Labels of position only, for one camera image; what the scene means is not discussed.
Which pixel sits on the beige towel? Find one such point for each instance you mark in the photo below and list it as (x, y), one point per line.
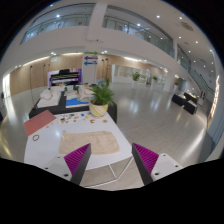
(102, 142)

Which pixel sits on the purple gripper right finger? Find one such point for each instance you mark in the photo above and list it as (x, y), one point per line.
(145, 160)

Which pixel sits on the white architectural model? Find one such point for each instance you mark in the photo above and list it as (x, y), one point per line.
(48, 98)

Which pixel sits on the direction sign pillar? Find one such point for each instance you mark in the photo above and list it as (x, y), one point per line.
(89, 66)

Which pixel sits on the blue board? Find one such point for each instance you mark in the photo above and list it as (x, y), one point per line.
(74, 102)

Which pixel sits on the black piano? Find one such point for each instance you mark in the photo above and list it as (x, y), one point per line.
(65, 77)

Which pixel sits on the black sofa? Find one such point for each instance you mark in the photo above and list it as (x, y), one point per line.
(187, 105)

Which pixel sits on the black display table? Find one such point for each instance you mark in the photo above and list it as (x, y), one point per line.
(61, 108)

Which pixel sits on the red mat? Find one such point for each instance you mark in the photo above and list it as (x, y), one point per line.
(39, 121)

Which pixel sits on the background potted plant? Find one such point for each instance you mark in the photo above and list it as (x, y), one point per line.
(135, 78)

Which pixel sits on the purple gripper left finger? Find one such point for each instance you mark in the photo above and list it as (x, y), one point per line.
(77, 162)

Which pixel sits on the potted green plant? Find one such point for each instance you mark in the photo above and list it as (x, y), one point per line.
(102, 98)

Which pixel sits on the white table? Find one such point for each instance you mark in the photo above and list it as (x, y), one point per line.
(68, 132)

